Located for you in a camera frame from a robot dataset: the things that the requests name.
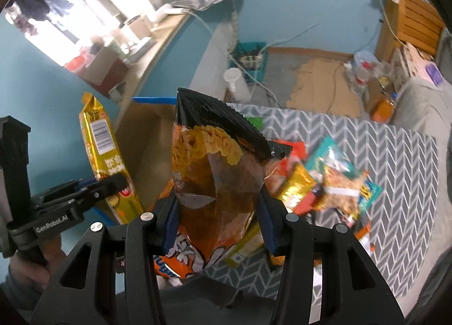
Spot long yellow cracker pack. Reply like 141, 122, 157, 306
225, 222, 264, 268

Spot red-orange snack bag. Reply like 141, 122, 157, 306
265, 140, 307, 194

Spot teal cartoon snack bag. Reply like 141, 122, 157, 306
305, 137, 382, 219

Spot orange black corn snack bag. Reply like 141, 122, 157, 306
171, 88, 272, 243

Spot gold foil snack bag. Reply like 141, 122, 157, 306
79, 92, 144, 224

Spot orange white snack bag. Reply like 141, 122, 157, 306
155, 178, 246, 279

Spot clear noodle snack bag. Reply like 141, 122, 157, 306
313, 165, 367, 218

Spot green pea snack bag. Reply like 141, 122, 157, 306
246, 117, 264, 131

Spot person's left hand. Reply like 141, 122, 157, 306
9, 235, 66, 293

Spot person's grey trousers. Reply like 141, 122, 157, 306
157, 275, 276, 325

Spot blue cardboard box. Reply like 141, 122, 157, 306
106, 98, 175, 224

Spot grey chevron table mat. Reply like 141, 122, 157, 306
205, 101, 441, 299

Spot white kettle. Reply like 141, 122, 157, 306
223, 68, 251, 103

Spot orange juice bottle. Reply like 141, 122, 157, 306
371, 93, 397, 124

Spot red bucket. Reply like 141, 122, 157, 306
64, 56, 86, 77

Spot wooden windowsill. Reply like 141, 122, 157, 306
113, 13, 188, 129

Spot brown cardboard box on sill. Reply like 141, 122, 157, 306
81, 46, 129, 98

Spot clear water bottle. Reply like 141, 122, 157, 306
352, 64, 371, 95

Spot teal crate with power strip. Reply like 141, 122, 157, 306
230, 42, 268, 83

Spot wooden headboard shelf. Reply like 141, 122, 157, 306
375, 0, 445, 62

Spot white charging cable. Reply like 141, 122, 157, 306
183, 0, 407, 107

